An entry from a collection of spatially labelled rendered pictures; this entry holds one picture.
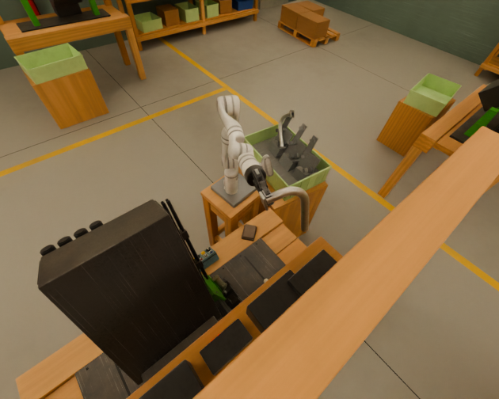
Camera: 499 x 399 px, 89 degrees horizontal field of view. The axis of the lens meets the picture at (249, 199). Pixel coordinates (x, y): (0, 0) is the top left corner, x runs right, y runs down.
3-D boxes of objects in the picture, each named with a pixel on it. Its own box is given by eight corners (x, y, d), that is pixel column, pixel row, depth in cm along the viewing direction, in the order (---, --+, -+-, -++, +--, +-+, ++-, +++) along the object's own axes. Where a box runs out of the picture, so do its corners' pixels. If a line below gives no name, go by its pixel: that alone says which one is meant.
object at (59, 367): (36, 379, 121) (14, 378, 109) (266, 218, 184) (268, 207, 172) (44, 408, 115) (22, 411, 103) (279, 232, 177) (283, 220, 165)
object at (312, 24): (277, 28, 593) (279, 5, 557) (302, 21, 624) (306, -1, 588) (312, 47, 537) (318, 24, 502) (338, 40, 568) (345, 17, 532)
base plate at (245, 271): (76, 374, 113) (74, 373, 112) (260, 238, 159) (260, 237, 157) (114, 478, 95) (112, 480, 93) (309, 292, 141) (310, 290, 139)
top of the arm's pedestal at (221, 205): (200, 195, 186) (199, 191, 182) (231, 172, 200) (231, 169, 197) (230, 222, 173) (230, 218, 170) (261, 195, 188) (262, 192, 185)
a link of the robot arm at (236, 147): (227, 161, 103) (222, 138, 110) (246, 164, 107) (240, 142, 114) (232, 149, 98) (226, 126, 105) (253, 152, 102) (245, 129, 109)
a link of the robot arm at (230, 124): (224, 129, 105) (244, 127, 106) (215, 92, 120) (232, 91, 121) (225, 145, 113) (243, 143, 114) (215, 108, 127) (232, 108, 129)
